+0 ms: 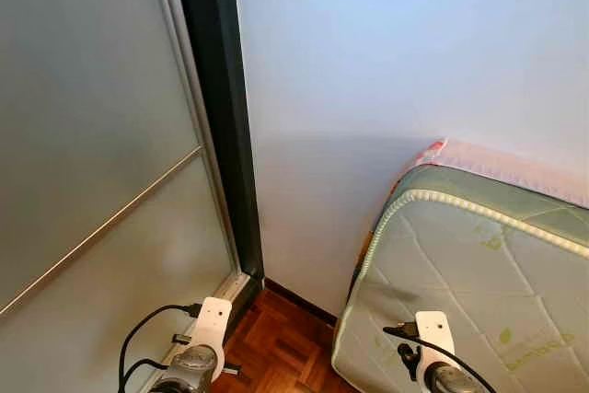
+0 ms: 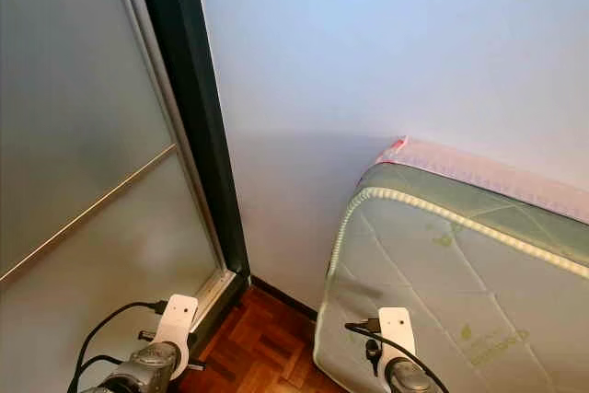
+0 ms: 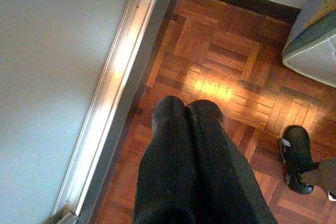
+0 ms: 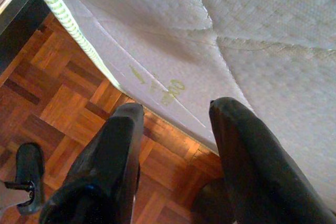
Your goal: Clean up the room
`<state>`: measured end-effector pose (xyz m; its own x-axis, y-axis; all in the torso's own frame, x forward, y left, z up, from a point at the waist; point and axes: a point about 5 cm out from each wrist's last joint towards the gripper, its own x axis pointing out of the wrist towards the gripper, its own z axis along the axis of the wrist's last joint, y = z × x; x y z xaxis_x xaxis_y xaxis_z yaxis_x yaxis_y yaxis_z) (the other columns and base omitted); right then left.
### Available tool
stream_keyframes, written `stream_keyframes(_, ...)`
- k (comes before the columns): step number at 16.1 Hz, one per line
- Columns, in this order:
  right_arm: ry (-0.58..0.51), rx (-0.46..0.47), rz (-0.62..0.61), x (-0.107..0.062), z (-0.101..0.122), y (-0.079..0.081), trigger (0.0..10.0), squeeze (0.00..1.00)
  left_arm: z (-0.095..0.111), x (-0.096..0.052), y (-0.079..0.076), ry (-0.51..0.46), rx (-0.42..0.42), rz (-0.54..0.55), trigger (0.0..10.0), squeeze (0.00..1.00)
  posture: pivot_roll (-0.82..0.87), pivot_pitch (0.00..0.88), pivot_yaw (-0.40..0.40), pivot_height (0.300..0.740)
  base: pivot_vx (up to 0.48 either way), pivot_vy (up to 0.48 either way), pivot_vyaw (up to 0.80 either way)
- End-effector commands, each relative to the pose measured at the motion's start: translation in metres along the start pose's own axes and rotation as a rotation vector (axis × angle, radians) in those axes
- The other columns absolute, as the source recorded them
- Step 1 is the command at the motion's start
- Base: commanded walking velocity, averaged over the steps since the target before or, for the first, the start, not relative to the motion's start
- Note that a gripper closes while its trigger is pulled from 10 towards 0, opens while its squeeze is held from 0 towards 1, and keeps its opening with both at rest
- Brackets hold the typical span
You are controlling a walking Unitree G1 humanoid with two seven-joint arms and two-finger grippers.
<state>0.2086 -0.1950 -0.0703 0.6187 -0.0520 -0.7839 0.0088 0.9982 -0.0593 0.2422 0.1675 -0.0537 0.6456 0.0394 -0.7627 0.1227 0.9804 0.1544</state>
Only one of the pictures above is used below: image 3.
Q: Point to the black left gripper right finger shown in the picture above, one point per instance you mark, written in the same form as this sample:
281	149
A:
223	182

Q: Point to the grey mattress with green piping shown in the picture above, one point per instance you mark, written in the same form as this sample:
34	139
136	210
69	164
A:
315	51

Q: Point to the black robot left foot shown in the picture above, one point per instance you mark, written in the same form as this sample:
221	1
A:
296	145

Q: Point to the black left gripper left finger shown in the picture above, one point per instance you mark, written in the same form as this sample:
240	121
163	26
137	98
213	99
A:
168	169

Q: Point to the frosted glass sliding door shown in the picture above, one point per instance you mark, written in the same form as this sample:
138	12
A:
52	64

